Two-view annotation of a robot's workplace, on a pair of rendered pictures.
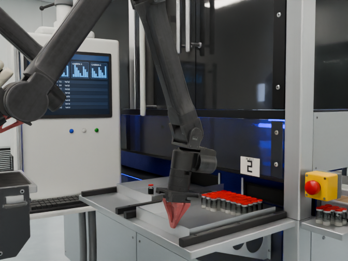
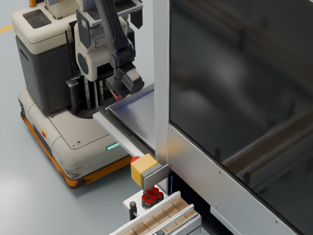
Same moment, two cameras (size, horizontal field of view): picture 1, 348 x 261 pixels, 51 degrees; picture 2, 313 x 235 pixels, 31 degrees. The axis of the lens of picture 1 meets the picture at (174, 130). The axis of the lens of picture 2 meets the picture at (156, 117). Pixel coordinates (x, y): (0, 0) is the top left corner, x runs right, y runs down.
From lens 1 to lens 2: 222 cm
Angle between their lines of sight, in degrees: 86
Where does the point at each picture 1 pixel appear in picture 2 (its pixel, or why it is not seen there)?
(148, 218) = (147, 89)
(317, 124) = (172, 135)
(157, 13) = not seen: outside the picture
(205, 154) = (127, 77)
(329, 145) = (186, 164)
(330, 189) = (132, 173)
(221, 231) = (118, 126)
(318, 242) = not seen: hidden behind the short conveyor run
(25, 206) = (87, 30)
